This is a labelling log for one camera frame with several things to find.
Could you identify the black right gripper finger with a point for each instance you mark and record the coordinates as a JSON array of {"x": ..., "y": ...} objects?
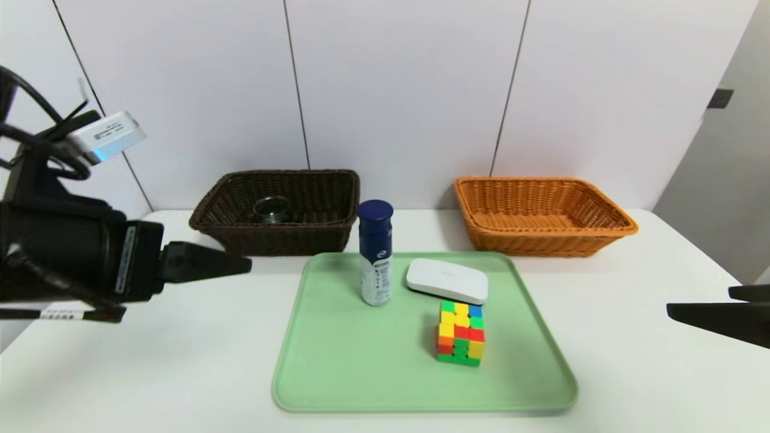
[
  {"x": 755, "y": 293},
  {"x": 734, "y": 322}
]

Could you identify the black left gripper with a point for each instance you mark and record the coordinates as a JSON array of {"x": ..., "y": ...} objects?
[{"x": 139, "y": 260}]

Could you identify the white bottle with blue cap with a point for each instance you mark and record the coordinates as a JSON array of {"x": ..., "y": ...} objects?
[{"x": 375, "y": 252}]

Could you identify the white rounded case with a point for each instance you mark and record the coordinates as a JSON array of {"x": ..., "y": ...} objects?
[{"x": 446, "y": 279}]

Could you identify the colourful puzzle cube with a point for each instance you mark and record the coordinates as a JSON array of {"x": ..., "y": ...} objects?
[{"x": 460, "y": 334}]

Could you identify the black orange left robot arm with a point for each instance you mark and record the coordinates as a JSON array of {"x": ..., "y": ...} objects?
[{"x": 54, "y": 246}]

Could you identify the dark brown wicker basket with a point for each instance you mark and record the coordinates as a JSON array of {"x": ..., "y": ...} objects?
[{"x": 313, "y": 237}]

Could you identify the orange wicker basket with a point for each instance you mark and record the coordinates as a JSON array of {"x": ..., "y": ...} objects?
[{"x": 541, "y": 243}]

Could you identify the light green plastic tray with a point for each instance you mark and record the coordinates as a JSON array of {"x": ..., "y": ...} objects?
[{"x": 391, "y": 379}]

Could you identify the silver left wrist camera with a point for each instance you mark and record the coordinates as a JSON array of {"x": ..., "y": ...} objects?
[{"x": 108, "y": 135}]

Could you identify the dark wall bracket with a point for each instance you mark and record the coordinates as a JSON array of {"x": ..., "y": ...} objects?
[{"x": 720, "y": 98}]

